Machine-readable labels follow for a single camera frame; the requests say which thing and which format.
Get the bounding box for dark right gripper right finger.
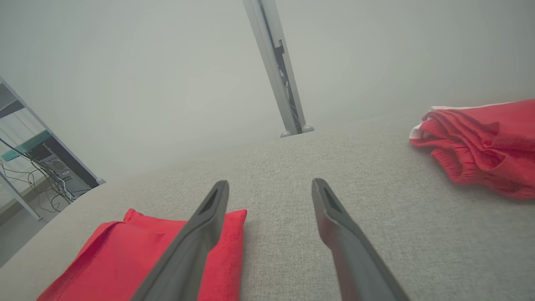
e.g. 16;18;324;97
311;178;413;301

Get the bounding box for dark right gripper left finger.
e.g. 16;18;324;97
132;180;230;301

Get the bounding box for red jersey with lettering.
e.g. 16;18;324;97
37;208;248;301

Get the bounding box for red shorts with white stripe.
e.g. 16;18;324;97
409;99;535;199

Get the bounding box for grey fabric sofa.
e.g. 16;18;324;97
0;96;535;301

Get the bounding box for grey computer tower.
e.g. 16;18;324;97
40;154;72;181

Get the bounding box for white desk leg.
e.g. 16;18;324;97
0;169;43;222

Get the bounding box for black floor cable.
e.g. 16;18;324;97
0;138;90;214

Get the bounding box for grey metal partition post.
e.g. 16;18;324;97
242;0;308;135

